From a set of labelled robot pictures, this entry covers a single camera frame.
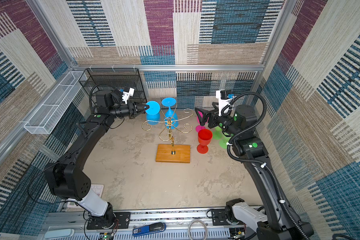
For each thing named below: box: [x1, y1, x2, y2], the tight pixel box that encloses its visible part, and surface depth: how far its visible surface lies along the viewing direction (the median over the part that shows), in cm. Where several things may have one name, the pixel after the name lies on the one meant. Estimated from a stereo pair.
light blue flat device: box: [44, 229, 75, 239], surface depth 72 cm
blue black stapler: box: [132, 222, 167, 237], surface depth 70 cm
